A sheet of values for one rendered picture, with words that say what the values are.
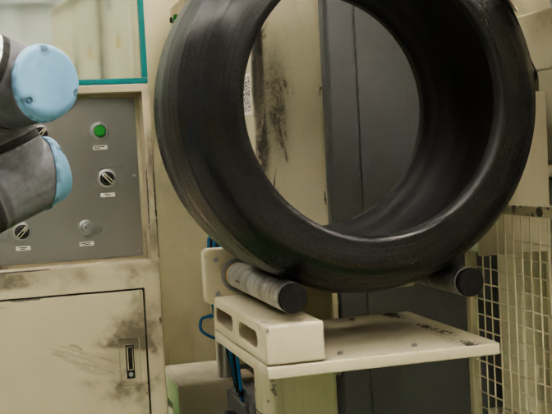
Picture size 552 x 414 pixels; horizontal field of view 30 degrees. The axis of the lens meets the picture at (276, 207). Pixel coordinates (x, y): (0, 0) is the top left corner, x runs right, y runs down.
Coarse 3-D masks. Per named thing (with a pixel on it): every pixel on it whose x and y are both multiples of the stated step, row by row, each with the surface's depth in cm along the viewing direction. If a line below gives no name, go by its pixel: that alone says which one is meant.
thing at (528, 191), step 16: (544, 96) 191; (544, 112) 191; (544, 128) 191; (544, 144) 191; (528, 160) 191; (544, 160) 192; (528, 176) 191; (544, 176) 192; (528, 192) 191; (544, 192) 192; (528, 224) 191; (544, 224) 192; (480, 240) 189; (528, 240) 191; (544, 240) 192
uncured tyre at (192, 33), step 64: (192, 0) 156; (256, 0) 145; (384, 0) 179; (448, 0) 172; (192, 64) 145; (448, 64) 181; (512, 64) 156; (192, 128) 146; (448, 128) 183; (512, 128) 156; (192, 192) 151; (256, 192) 146; (448, 192) 179; (512, 192) 160; (256, 256) 151; (320, 256) 149; (384, 256) 151; (448, 256) 156
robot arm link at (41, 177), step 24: (24, 144) 136; (48, 144) 139; (0, 168) 135; (24, 168) 136; (48, 168) 138; (0, 192) 134; (24, 192) 136; (48, 192) 138; (0, 216) 134; (24, 216) 137
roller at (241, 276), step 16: (240, 272) 172; (256, 272) 165; (240, 288) 172; (256, 288) 159; (272, 288) 152; (288, 288) 148; (304, 288) 149; (272, 304) 153; (288, 304) 148; (304, 304) 148
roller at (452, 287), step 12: (456, 264) 160; (432, 276) 164; (444, 276) 159; (456, 276) 156; (468, 276) 155; (480, 276) 156; (444, 288) 161; (456, 288) 156; (468, 288) 155; (480, 288) 156
